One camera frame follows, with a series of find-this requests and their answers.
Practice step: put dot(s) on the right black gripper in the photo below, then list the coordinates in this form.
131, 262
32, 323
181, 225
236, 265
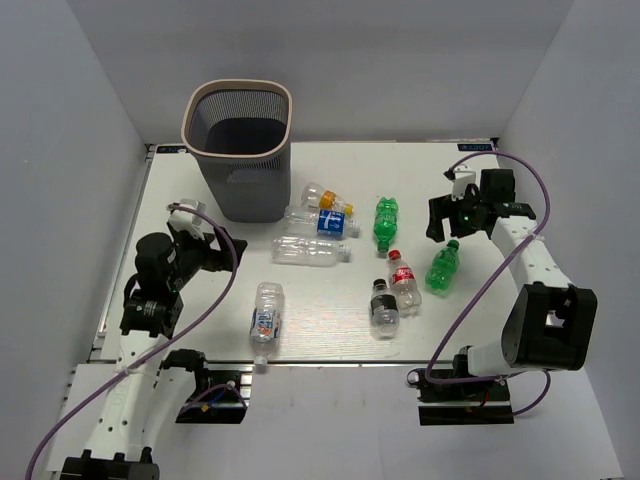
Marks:
444, 207

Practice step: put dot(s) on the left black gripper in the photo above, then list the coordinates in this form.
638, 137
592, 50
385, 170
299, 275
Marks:
211, 253

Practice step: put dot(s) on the green bottle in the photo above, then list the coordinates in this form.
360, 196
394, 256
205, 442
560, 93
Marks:
385, 223
444, 266

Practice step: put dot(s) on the clear unlabelled plastic bottle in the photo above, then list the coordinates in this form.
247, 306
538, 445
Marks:
309, 251

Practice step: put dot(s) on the clear bottle blue orange label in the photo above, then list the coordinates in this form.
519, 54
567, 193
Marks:
264, 334

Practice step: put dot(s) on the clear bottle orange cap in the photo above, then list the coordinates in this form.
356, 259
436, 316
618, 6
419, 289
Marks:
316, 196

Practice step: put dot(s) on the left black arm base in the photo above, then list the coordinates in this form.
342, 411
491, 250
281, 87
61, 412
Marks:
221, 396

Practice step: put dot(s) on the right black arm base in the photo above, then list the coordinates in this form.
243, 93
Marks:
484, 403

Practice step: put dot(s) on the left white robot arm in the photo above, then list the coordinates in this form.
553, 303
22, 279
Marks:
151, 383

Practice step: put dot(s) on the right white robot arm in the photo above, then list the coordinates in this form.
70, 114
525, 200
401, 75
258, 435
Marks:
551, 322

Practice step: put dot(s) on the grey mesh waste bin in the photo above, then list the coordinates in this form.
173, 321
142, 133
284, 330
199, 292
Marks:
238, 130

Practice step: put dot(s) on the clear bottle red label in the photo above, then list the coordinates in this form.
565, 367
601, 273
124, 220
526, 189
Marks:
403, 284

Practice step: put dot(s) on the clear bottle black label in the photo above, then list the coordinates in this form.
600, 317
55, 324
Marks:
385, 317

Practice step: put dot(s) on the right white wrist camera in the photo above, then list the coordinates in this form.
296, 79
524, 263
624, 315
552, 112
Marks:
461, 177

